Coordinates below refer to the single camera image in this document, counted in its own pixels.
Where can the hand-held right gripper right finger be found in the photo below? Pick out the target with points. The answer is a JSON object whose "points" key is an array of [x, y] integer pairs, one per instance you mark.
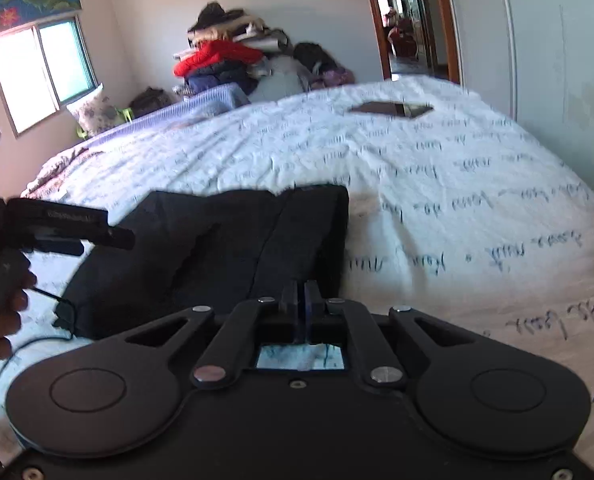
{"points": [[311, 305]]}

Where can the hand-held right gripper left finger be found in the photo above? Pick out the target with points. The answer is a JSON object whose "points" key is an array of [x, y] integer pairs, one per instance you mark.
{"points": [[297, 305]]}

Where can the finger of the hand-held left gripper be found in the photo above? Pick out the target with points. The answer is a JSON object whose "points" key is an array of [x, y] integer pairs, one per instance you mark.
{"points": [[59, 247], [67, 217]]}

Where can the black pants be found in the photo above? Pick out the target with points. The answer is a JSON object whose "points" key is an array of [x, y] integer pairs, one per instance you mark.
{"points": [[177, 240]]}

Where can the floral pillow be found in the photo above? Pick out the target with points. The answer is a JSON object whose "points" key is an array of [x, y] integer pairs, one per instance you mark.
{"points": [[97, 110]]}

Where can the small black bag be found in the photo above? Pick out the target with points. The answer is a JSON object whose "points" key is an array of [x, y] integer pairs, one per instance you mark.
{"points": [[149, 102]]}

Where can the window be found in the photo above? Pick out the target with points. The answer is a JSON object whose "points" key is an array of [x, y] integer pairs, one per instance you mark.
{"points": [[42, 70]]}

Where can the white script-printed bed blanket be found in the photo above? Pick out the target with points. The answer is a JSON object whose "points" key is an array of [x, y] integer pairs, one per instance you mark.
{"points": [[452, 185]]}

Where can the black smartphone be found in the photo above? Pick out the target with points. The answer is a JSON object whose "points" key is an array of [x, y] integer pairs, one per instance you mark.
{"points": [[392, 109]]}

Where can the pile of clothes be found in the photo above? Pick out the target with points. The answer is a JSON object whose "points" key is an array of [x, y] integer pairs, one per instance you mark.
{"points": [[227, 55]]}

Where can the purple cloth bag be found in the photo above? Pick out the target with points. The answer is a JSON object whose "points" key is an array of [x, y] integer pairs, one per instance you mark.
{"points": [[338, 78]]}

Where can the black backpack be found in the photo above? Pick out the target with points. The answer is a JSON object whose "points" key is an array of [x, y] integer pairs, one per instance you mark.
{"points": [[314, 60]]}

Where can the dark red furniture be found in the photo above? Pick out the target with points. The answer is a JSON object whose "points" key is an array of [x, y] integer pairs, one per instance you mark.
{"points": [[402, 40]]}

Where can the white sliding wardrobe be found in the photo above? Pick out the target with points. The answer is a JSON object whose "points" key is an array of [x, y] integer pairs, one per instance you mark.
{"points": [[552, 50]]}

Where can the wooden door frame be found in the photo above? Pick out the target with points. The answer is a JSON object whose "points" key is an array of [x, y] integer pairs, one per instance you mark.
{"points": [[452, 20]]}

